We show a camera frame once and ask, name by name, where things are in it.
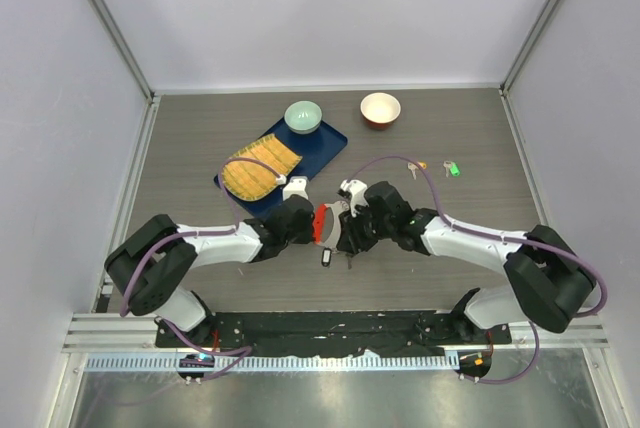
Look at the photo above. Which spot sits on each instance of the blue rectangular tray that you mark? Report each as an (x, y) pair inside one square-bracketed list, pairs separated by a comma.
[(316, 150)]

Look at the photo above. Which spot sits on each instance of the keyring bunch with tags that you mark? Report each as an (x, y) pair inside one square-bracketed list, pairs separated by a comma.
[(327, 229)]

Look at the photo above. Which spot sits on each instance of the woven bamboo plate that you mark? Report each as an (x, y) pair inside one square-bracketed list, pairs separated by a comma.
[(259, 168)]

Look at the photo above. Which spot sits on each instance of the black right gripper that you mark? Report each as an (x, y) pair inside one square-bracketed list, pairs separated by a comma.
[(351, 240)]

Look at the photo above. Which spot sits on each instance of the white slotted cable duct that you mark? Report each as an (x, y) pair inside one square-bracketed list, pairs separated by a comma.
[(184, 362)]

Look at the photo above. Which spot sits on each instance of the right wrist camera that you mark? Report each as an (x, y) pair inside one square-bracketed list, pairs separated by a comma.
[(353, 191)]

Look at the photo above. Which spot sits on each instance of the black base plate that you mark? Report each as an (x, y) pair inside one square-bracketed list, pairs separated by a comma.
[(341, 334)]

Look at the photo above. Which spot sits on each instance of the key with yellow tag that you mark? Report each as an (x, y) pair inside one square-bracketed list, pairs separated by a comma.
[(416, 168)]

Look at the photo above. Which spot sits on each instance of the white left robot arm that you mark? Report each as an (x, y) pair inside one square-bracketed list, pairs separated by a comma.
[(149, 266)]

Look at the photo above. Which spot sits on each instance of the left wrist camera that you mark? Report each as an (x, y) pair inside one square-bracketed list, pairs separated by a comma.
[(292, 186)]

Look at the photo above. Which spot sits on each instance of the red bowl white inside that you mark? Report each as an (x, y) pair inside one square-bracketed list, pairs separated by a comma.
[(380, 110)]

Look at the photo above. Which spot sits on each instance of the light green bowl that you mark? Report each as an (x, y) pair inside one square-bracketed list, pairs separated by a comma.
[(303, 117)]

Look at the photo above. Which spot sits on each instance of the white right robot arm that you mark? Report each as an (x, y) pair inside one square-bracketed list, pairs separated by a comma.
[(545, 283)]

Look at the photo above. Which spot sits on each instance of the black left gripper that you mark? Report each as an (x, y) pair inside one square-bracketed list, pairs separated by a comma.
[(307, 235)]

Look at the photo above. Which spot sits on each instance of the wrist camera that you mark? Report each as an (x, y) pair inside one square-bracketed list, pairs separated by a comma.
[(292, 186), (353, 191)]

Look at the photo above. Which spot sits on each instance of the key with green tag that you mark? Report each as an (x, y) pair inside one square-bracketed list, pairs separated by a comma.
[(451, 168)]

